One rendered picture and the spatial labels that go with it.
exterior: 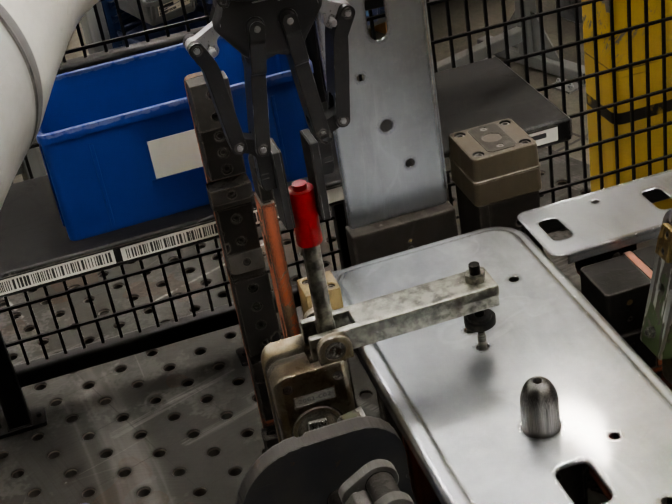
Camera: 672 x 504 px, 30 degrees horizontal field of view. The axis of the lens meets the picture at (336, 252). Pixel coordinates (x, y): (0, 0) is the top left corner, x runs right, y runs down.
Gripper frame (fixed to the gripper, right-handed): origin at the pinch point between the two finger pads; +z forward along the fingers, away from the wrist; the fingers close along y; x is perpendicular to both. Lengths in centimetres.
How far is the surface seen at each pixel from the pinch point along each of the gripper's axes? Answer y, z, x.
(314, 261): 0.0, 7.3, -0.8
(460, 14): 131, 120, 325
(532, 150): 30.1, 16.1, 23.6
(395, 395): 4.4, 21.1, -3.4
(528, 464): 11.2, 21.5, -16.4
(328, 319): 0.3, 13.3, -0.8
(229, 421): -7, 51, 40
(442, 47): 114, 120, 300
